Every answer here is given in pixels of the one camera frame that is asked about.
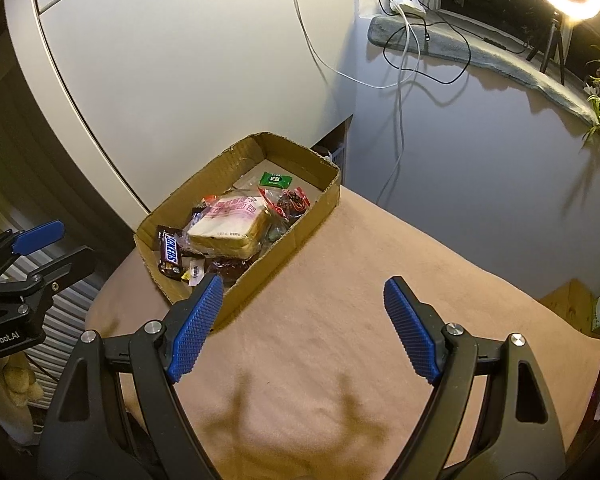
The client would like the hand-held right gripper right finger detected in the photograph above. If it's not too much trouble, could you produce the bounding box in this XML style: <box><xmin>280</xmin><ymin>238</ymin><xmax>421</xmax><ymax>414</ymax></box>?
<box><xmin>383</xmin><ymin>276</ymin><xmax>567</xmax><ymax>480</ymax></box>

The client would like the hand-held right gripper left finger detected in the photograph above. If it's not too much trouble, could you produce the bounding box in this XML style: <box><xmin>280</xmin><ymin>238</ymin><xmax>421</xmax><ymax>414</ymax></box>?
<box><xmin>37</xmin><ymin>274</ymin><xmax>226</xmax><ymax>480</ymax></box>

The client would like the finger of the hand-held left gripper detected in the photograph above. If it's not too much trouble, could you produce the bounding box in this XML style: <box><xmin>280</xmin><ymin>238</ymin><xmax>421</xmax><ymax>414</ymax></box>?
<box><xmin>0</xmin><ymin>246</ymin><xmax>97</xmax><ymax>313</ymax></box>
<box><xmin>0</xmin><ymin>220</ymin><xmax>66</xmax><ymax>281</ymax></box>

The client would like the brown chocolate bar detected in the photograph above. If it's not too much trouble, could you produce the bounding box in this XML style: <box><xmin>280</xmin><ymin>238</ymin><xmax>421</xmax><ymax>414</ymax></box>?
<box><xmin>155</xmin><ymin>226</ymin><xmax>186</xmax><ymax>278</ymax></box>

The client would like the sliced bread packet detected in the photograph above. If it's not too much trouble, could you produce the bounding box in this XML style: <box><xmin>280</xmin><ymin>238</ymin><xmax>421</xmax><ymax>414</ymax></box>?
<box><xmin>186</xmin><ymin>192</ymin><xmax>273</xmax><ymax>260</ymax></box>

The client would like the cardboard box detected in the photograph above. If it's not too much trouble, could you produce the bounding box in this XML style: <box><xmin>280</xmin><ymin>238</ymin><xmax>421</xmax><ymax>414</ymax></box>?
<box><xmin>134</xmin><ymin>132</ymin><xmax>342</xmax><ymax>328</ymax></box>

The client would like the green candy packet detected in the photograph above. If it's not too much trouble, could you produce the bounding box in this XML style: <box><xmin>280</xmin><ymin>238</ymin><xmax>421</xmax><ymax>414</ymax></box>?
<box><xmin>258</xmin><ymin>171</ymin><xmax>293</xmax><ymax>189</ymax></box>

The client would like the beige plush cloth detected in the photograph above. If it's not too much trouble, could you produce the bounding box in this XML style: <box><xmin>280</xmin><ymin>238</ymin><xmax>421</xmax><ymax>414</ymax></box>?
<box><xmin>0</xmin><ymin>355</ymin><xmax>46</xmax><ymax>446</ymax></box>

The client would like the plastic basket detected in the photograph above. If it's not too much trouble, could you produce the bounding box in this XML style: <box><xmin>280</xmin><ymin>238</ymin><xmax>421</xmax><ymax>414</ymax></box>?
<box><xmin>311</xmin><ymin>142</ymin><xmax>346</xmax><ymax>166</ymax></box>

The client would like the white cabinet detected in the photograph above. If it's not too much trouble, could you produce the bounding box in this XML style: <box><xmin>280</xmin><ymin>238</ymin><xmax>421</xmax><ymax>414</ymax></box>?
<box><xmin>2</xmin><ymin>0</ymin><xmax>358</xmax><ymax>221</ymax></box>

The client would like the black tripod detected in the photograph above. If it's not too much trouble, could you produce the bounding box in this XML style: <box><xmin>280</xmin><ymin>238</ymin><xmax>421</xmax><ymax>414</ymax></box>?
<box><xmin>526</xmin><ymin>12</ymin><xmax>567</xmax><ymax>86</ymax></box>

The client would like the thick white cable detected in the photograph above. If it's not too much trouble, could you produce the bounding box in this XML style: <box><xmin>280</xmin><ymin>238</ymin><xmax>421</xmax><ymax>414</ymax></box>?
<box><xmin>377</xmin><ymin>7</ymin><xmax>423</xmax><ymax>206</ymax></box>

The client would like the thin white cable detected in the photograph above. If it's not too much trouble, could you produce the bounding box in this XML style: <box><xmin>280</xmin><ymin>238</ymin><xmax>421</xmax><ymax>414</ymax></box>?
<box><xmin>280</xmin><ymin>0</ymin><xmax>423</xmax><ymax>90</ymax></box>

